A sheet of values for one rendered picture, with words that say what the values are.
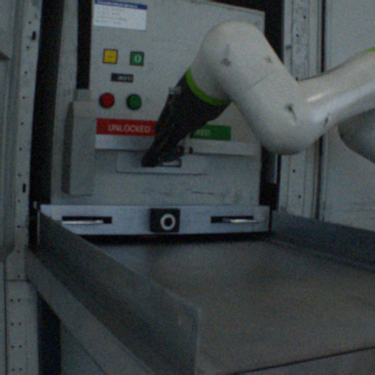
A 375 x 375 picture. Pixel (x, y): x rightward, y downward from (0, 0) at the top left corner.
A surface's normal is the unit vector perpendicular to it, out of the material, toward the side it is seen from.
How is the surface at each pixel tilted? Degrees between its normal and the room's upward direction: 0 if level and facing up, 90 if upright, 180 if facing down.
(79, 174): 90
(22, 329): 90
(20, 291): 90
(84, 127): 90
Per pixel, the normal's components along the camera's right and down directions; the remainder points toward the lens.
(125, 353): -0.90, -0.01
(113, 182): 0.43, 0.08
